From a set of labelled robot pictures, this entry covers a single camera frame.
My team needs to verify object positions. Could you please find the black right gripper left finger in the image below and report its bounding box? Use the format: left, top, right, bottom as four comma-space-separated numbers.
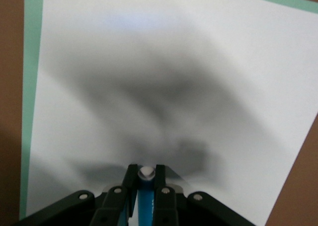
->
12, 163, 139, 226

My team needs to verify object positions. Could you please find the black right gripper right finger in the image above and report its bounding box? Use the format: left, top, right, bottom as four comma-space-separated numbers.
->
152, 164, 258, 226

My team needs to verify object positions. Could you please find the blue marker white cap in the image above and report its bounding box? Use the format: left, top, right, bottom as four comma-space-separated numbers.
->
137, 165, 157, 226

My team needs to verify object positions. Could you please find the green clipboard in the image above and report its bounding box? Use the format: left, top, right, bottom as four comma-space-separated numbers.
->
19, 0, 318, 221

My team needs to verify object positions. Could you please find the white paper sheet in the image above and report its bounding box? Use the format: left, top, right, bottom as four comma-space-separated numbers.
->
25, 0, 318, 226

